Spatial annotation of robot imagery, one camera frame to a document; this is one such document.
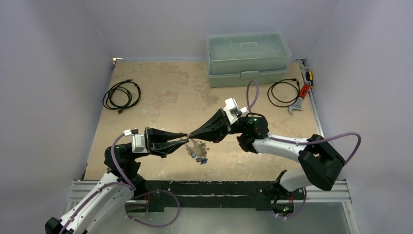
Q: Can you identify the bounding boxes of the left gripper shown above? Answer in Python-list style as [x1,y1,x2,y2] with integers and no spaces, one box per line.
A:
[131,126,188,159]

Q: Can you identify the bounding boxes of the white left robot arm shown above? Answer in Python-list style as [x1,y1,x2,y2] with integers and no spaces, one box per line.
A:
[45,128,189,234]

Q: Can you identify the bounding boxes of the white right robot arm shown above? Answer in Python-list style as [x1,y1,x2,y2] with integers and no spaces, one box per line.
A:
[146,108,346,198]

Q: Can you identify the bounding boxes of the green plastic toolbox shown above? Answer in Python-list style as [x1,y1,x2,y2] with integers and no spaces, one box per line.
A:
[205,32,292,88]

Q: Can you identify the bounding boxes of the yellow black tool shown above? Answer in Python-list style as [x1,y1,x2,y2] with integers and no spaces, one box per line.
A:
[299,60,314,88]

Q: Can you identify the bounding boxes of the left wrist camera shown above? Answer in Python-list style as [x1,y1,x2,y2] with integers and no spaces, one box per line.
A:
[123,128,149,154]

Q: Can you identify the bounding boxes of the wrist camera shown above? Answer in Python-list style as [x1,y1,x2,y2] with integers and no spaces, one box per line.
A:
[123,128,149,154]
[223,98,249,125]

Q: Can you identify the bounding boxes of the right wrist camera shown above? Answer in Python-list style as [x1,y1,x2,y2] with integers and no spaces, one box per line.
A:
[223,98,249,125]

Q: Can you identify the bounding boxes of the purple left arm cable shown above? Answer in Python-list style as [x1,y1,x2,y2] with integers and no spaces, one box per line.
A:
[58,132,180,234]

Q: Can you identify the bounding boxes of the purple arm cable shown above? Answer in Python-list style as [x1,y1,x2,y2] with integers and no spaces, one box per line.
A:
[58,132,180,234]
[246,79,362,220]

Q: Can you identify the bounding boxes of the black coiled cable left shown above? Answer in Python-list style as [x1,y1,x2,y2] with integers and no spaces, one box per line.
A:
[102,79,142,114]

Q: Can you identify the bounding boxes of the black coiled cable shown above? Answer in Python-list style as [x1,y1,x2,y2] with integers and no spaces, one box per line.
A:
[267,78,301,108]
[102,79,142,114]

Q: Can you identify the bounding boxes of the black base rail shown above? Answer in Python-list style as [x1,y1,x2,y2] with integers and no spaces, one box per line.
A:
[133,180,304,214]

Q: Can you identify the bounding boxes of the black coiled cable right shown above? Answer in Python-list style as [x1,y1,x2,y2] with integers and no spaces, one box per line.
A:
[267,78,301,108]

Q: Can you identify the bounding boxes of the red handled adjustable wrench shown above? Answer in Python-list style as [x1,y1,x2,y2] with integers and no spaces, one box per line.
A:
[288,84,312,114]

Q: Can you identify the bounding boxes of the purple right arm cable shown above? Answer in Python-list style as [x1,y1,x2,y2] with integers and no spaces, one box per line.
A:
[246,79,362,220]

